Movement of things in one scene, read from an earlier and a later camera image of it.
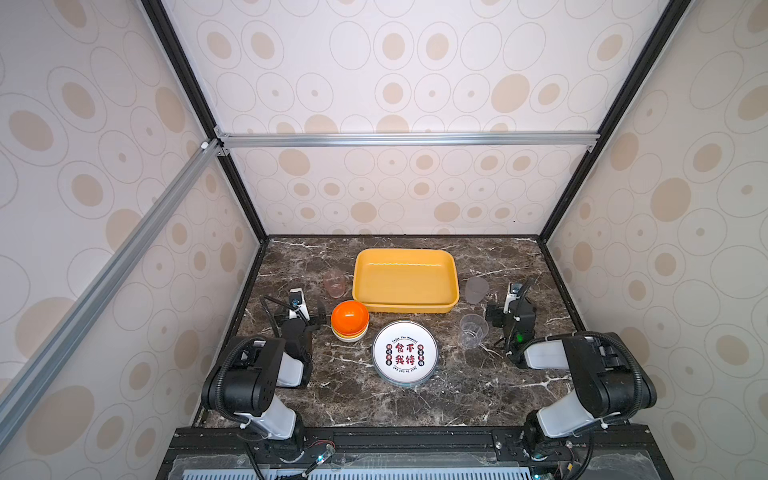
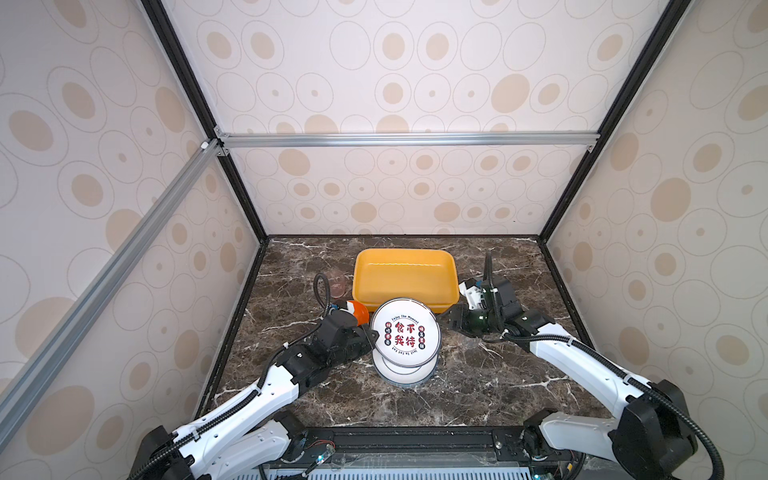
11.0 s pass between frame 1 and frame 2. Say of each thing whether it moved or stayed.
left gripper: moved
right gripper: moved
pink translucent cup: stayed
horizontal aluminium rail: stayed
